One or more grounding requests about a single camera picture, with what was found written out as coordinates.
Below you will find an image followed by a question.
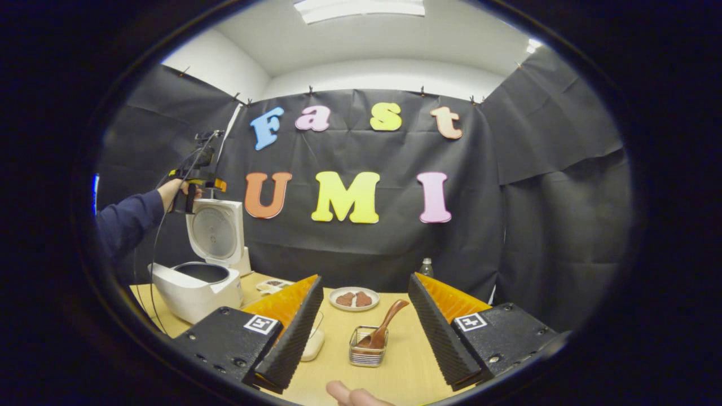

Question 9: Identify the long ceiling light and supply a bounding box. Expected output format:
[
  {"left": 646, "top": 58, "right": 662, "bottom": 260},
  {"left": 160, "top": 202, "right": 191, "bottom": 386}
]
[{"left": 293, "top": 0, "right": 426, "bottom": 24}]

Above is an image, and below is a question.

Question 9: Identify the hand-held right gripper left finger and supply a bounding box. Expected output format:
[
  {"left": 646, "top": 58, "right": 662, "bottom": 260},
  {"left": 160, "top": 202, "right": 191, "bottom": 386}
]
[{"left": 172, "top": 275, "right": 325, "bottom": 394}]

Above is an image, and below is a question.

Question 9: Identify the metal mesh chopstick holder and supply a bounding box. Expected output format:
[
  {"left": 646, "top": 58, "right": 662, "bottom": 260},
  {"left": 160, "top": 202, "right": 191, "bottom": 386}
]
[{"left": 349, "top": 325, "right": 389, "bottom": 368}]

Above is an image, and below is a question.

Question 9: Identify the white round plate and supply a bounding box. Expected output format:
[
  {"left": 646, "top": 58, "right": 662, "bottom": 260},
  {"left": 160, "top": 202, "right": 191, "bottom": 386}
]
[{"left": 329, "top": 286, "right": 380, "bottom": 312}]

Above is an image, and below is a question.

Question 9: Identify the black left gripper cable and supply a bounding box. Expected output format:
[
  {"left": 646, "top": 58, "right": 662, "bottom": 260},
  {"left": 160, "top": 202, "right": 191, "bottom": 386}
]
[{"left": 133, "top": 131, "right": 222, "bottom": 333}]

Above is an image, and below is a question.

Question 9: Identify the small white divided dish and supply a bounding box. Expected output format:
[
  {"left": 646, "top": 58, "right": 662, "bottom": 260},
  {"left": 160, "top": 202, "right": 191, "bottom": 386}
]
[{"left": 257, "top": 279, "right": 295, "bottom": 295}]

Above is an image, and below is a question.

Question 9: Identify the brown wooden spoon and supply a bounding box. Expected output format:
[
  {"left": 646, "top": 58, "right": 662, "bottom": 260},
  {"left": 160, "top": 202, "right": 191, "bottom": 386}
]
[{"left": 359, "top": 299, "right": 410, "bottom": 349}]

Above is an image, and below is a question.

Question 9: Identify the black backdrop cloth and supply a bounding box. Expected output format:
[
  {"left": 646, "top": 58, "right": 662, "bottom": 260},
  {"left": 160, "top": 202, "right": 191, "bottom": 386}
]
[{"left": 96, "top": 45, "right": 632, "bottom": 333}]

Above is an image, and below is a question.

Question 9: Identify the white rice cooker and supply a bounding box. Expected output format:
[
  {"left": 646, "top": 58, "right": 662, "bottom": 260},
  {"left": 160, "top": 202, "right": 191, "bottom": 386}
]
[{"left": 148, "top": 198, "right": 249, "bottom": 325}]

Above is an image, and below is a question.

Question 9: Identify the clear container of rice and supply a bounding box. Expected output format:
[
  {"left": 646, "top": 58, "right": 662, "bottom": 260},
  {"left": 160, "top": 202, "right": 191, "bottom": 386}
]
[{"left": 301, "top": 310, "right": 325, "bottom": 362}]

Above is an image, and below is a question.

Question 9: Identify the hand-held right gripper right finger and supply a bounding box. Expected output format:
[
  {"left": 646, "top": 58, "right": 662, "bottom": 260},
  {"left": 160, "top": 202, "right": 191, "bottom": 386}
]
[{"left": 407, "top": 272, "right": 567, "bottom": 391}]

